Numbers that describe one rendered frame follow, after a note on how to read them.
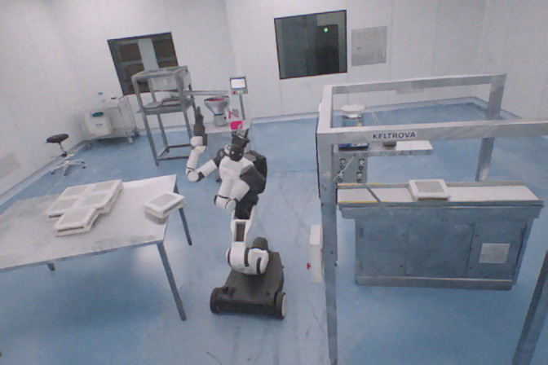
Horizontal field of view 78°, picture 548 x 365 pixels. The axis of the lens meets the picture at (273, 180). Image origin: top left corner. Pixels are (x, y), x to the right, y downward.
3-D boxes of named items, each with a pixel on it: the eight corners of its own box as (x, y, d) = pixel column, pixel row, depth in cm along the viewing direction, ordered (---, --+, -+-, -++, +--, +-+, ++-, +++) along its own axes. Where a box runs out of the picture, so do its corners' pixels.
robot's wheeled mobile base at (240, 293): (239, 261, 329) (233, 233, 314) (292, 264, 317) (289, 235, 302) (216, 314, 274) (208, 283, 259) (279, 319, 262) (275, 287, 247)
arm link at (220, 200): (218, 176, 213) (209, 205, 216) (229, 182, 207) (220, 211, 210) (229, 178, 222) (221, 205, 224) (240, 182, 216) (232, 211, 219)
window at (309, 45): (280, 79, 704) (273, 18, 653) (280, 79, 705) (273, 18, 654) (346, 72, 695) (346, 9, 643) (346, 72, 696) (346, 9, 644)
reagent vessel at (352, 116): (341, 135, 228) (341, 107, 220) (341, 128, 242) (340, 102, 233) (364, 134, 225) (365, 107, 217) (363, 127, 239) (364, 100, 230)
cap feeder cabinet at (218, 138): (213, 183, 496) (202, 133, 462) (219, 167, 547) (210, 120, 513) (255, 179, 492) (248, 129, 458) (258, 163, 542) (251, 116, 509)
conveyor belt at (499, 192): (338, 211, 253) (337, 205, 251) (338, 194, 275) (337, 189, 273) (543, 210, 227) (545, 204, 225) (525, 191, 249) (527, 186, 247)
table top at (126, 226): (-66, 284, 224) (-69, 280, 222) (17, 204, 322) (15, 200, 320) (164, 243, 238) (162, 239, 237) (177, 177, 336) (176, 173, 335)
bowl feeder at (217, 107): (206, 129, 476) (201, 103, 460) (211, 121, 508) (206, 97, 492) (240, 126, 473) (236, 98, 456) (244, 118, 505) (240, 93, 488)
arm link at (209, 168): (195, 182, 272) (218, 166, 272) (195, 187, 260) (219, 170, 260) (186, 171, 268) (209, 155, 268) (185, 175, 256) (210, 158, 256)
